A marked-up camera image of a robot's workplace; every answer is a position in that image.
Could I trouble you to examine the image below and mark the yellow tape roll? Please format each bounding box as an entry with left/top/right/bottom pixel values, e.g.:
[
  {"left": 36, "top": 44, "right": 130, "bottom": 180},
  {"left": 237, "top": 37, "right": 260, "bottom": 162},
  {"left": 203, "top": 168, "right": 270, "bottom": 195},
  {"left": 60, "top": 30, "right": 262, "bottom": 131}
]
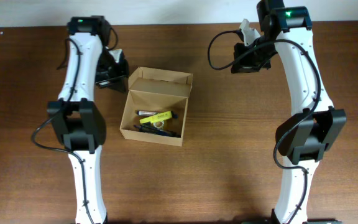
[{"left": 153, "top": 121, "right": 165, "bottom": 129}]

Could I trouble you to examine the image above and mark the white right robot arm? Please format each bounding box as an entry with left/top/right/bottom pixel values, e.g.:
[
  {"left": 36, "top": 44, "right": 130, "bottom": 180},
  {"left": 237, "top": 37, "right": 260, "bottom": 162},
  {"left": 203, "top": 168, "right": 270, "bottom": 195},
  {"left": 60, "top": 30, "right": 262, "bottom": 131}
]
[{"left": 231, "top": 0, "right": 346, "bottom": 223}]

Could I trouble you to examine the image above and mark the brown cardboard box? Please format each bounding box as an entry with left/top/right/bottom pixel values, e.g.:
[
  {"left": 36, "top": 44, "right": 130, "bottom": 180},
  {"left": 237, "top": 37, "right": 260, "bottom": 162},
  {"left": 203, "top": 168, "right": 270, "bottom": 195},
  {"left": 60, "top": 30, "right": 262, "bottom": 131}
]
[{"left": 120, "top": 67, "right": 193, "bottom": 146}]

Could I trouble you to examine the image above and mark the blue ballpoint pen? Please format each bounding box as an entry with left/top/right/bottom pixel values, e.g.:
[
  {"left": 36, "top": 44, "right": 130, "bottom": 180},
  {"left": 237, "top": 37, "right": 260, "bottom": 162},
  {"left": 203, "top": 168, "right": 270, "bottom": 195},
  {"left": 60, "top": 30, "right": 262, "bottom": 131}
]
[{"left": 134, "top": 125, "right": 155, "bottom": 133}]

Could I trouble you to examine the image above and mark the black whiteboard marker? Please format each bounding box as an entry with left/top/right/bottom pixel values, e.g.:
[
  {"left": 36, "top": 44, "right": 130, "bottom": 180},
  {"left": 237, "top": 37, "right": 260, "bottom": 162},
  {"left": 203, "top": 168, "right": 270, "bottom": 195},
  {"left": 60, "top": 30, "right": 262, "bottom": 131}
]
[{"left": 136, "top": 110, "right": 158, "bottom": 116}]

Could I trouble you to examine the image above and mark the blue whiteboard marker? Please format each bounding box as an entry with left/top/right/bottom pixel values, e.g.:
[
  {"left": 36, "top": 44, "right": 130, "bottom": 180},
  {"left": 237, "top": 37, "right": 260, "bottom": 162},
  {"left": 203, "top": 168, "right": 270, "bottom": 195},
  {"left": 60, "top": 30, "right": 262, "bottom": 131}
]
[{"left": 171, "top": 112, "right": 178, "bottom": 119}]

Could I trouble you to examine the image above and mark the yellow highlighter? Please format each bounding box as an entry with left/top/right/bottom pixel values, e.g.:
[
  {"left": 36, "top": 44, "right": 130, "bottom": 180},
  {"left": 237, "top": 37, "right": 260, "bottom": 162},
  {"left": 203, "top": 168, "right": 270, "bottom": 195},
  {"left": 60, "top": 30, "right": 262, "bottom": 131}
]
[{"left": 139, "top": 111, "right": 173, "bottom": 124}]

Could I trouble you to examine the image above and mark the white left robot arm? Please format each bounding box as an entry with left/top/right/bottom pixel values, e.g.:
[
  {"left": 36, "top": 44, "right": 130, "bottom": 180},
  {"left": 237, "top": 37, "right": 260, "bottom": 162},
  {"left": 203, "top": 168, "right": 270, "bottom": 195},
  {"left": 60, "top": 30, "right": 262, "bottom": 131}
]
[{"left": 47, "top": 16, "right": 129, "bottom": 223}]

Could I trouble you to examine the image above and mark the black permanent marker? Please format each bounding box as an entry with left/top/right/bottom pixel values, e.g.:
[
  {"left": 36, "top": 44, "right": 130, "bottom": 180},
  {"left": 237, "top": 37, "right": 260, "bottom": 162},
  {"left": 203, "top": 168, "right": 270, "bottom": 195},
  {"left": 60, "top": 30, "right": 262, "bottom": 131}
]
[{"left": 150, "top": 127, "right": 181, "bottom": 138}]

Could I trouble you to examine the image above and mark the black ballpoint pen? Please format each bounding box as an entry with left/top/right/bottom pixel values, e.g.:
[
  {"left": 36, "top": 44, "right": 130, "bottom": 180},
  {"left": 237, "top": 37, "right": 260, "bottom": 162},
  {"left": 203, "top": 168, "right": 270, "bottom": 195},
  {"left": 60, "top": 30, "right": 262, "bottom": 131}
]
[{"left": 140, "top": 122, "right": 159, "bottom": 131}]

